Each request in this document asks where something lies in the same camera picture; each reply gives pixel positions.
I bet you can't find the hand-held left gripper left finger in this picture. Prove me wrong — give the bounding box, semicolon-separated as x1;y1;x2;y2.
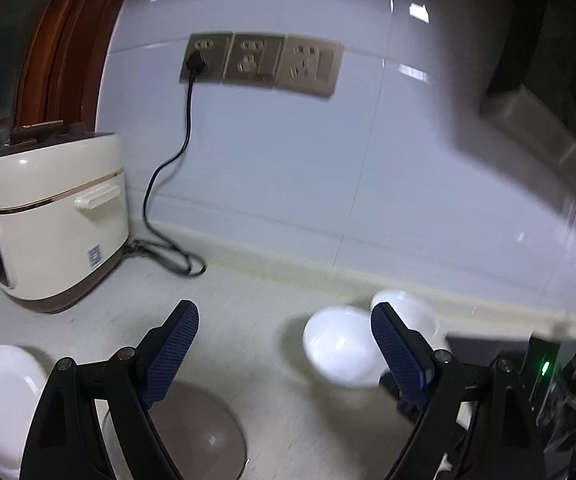
20;300;199;480

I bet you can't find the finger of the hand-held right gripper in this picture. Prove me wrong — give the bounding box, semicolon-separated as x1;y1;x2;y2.
380;374;423;420

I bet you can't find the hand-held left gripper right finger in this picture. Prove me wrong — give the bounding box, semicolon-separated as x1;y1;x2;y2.
371;302;547;480

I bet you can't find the small white bowl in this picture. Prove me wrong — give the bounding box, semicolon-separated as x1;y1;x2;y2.
370;288;449;362

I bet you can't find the plain white bowl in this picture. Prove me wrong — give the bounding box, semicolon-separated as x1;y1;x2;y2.
302;304;389;389

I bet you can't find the cream rice cooker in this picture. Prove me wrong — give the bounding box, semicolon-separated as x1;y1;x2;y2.
0;130;132;314

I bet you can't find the grey range hood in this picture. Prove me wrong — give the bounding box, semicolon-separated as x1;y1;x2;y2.
442;0;576;343

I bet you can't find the black power cord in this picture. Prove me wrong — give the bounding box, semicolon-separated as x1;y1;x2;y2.
127;51;207;277

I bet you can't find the beige wall socket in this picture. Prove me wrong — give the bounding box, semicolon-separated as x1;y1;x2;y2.
224;33;287;87
178;31;233;84
275;36;345;99

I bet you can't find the brown wooden frame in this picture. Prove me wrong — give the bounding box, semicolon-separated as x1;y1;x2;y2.
14;0;142;142

